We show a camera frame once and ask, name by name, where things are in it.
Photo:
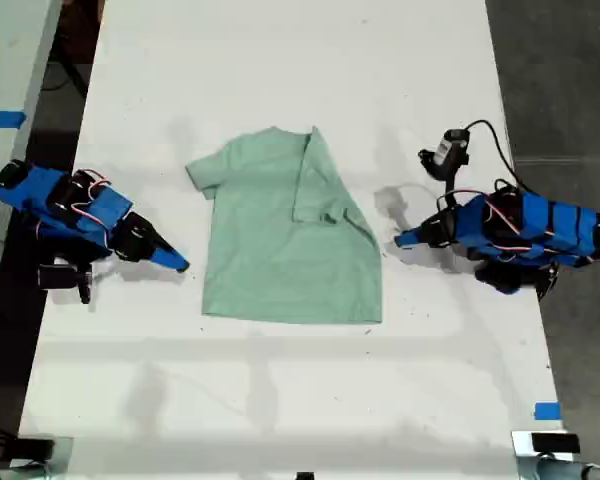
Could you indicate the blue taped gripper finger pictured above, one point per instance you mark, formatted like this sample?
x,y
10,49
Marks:
x,y
172,263
410,242

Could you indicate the black-rooted blue gripper finger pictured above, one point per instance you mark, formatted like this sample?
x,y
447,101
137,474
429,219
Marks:
x,y
413,232
160,239

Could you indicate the pale green T-shirt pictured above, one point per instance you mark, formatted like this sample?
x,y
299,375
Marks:
x,y
290,270

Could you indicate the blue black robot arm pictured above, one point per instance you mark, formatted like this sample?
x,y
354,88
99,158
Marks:
x,y
35,186
545,225

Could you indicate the long blue tape strip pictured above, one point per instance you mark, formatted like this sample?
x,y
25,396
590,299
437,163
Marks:
x,y
0,119

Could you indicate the square blue tape piece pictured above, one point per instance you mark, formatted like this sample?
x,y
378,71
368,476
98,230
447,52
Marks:
x,y
548,411

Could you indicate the white side table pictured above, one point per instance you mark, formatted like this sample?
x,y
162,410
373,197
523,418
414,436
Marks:
x,y
5,60

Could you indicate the small black box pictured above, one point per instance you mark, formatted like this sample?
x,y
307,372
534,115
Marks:
x,y
555,442
35,448

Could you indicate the small black clip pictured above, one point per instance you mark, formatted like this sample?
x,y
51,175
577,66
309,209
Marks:
x,y
305,476

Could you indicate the short black camera stalk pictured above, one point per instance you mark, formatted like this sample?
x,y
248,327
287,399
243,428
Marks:
x,y
451,187

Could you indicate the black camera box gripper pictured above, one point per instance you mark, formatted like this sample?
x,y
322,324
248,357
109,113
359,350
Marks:
x,y
447,150
57,277

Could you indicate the metal table clamp bracket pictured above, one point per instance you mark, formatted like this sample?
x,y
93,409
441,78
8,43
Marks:
x,y
522,457
62,452

